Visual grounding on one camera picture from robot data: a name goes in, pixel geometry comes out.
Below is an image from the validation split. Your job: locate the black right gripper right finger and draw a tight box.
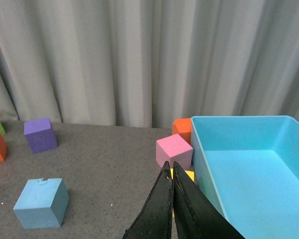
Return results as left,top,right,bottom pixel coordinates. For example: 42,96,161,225
173,161,243,239

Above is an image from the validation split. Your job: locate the orange block behind pink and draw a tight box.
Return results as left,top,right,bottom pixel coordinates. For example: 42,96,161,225
172,118,191,144

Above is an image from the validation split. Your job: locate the light blue plastic bin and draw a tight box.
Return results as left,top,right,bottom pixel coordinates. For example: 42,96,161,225
191,116,299,239

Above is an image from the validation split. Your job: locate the grey curtain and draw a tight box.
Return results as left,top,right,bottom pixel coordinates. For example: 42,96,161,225
0,0,299,128

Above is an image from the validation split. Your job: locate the pink foam block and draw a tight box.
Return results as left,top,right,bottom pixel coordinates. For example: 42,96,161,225
155,134,193,170

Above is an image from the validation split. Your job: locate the yellow foam block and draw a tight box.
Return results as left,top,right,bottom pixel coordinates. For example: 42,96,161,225
170,168,194,182

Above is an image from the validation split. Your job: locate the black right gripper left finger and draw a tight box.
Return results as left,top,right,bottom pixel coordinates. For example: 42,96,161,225
123,161,173,239

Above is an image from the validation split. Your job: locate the notched light blue foam block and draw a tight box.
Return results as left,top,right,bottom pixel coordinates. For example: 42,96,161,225
13,178,69,229

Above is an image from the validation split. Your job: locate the back purple foam block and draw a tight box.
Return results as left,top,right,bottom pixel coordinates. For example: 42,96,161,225
24,117,58,153

